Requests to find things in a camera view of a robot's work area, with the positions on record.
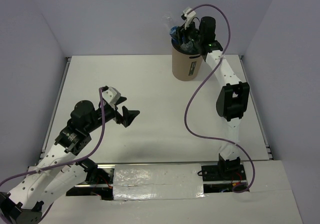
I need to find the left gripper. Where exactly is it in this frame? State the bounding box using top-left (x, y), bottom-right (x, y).
top-left (85, 96), bottom-right (140, 133)

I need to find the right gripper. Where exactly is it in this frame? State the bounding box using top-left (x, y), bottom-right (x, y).
top-left (171, 18), bottom-right (204, 46)

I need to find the blue label bottle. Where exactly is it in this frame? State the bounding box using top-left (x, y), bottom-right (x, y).
top-left (162, 13), bottom-right (178, 43)
top-left (180, 41), bottom-right (194, 53)

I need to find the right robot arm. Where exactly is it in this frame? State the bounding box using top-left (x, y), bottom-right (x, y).
top-left (176, 16), bottom-right (250, 180)

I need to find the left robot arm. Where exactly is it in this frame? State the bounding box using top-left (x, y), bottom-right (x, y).
top-left (0, 94), bottom-right (140, 224)

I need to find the brown cylindrical paper bin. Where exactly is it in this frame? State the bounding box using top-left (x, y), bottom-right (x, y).
top-left (171, 39), bottom-right (203, 82)

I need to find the shiny silver foil sheet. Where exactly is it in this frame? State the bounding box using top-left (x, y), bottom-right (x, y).
top-left (112, 163), bottom-right (205, 201)

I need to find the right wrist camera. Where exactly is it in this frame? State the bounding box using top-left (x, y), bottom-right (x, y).
top-left (181, 7), bottom-right (196, 30)

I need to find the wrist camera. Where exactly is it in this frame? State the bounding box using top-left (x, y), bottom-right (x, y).
top-left (101, 86), bottom-right (121, 110)
top-left (181, 7), bottom-right (196, 30)

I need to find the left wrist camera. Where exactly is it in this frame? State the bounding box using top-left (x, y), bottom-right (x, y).
top-left (101, 86), bottom-right (121, 110)

